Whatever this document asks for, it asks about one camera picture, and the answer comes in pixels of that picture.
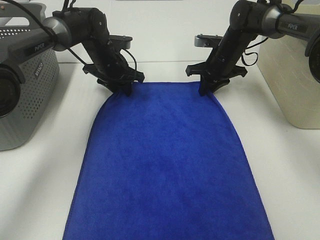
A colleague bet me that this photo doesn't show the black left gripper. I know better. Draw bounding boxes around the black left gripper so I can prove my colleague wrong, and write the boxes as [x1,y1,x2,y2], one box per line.
[82,39,145,97]

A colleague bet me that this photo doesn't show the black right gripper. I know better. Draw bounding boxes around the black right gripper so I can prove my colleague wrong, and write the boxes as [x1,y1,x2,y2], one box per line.
[185,38,248,97]

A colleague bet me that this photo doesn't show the blue microfiber towel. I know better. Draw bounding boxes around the blue microfiber towel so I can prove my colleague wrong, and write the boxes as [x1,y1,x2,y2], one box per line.
[63,82,274,240]

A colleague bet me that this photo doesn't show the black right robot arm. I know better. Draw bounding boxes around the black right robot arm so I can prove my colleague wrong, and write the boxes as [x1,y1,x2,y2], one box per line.
[185,0,320,96]

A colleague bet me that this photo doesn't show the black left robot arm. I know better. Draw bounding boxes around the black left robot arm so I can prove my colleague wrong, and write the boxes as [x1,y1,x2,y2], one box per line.
[0,7,145,117]

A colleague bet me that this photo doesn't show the grey perforated plastic basket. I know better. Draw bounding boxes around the grey perforated plastic basket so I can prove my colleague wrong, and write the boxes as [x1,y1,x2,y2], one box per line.
[0,3,60,151]

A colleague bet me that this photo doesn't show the beige plastic basket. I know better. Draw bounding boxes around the beige plastic basket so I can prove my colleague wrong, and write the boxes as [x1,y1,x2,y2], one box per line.
[257,0,320,130]

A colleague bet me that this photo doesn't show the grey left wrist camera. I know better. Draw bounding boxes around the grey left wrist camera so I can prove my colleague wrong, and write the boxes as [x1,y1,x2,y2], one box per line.
[109,35,133,51]

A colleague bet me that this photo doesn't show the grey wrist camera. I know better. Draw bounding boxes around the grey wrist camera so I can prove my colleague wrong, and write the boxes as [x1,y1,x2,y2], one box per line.
[194,34,223,48]
[109,35,133,51]

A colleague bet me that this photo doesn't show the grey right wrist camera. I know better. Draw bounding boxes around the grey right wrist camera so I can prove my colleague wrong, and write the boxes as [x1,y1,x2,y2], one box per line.
[194,34,223,48]

